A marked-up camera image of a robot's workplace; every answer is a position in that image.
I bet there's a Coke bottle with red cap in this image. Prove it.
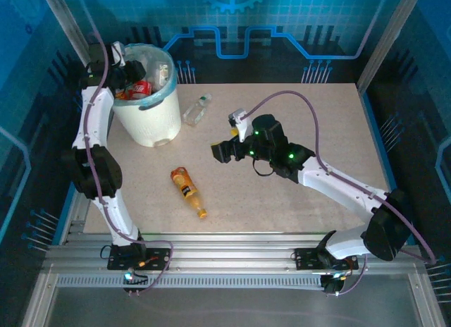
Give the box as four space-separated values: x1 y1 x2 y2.
125 80 153 99

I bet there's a clear bottle green label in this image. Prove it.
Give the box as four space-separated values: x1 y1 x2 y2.
182 92 213 128

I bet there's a white plastic bin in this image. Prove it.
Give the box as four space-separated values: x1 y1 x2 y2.
111 43 183 148

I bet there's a blue bin liner bag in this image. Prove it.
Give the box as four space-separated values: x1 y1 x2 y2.
112 43 179 111

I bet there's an orange juice bottle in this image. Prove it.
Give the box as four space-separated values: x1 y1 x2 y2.
170 166 209 221

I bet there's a black cable loop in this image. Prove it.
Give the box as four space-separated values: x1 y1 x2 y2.
252 157 275 177

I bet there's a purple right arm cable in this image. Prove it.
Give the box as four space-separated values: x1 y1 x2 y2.
245 90 438 297

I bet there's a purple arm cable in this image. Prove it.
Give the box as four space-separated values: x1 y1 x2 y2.
245 90 438 297
82 32 175 297

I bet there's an aluminium corner post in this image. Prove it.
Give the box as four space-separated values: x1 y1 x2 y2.
355 0 426 94
38 0 98 76

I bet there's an aluminium rail frame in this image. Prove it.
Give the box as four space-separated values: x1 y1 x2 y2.
42 231 424 289

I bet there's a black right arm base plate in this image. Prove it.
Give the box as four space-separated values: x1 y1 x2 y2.
294 247 359 271

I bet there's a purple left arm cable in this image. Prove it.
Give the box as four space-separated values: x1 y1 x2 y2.
82 32 175 297

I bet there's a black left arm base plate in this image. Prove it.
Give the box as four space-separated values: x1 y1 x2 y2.
107 242 171 271

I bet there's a slotted cable duct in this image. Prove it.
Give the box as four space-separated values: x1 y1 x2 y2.
56 273 325 290

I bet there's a black cable connector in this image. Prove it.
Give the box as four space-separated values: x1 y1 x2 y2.
322 273 348 295
121 269 149 293

